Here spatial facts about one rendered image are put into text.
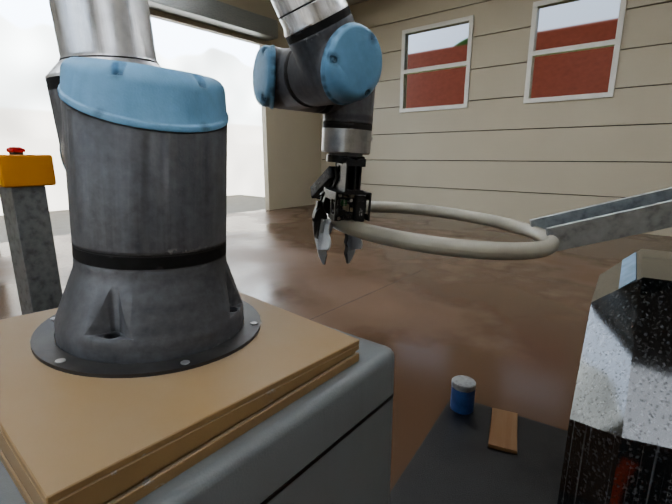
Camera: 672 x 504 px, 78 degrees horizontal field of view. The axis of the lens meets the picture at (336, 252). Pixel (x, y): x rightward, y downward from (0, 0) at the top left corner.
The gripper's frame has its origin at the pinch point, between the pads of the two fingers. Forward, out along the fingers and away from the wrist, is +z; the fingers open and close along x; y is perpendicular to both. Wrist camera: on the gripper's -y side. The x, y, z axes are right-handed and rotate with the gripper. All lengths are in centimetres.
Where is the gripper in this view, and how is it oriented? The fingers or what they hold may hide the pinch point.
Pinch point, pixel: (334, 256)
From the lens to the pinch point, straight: 83.1
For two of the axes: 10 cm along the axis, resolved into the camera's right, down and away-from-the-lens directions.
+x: 9.3, -0.3, 3.7
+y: 3.6, 2.6, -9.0
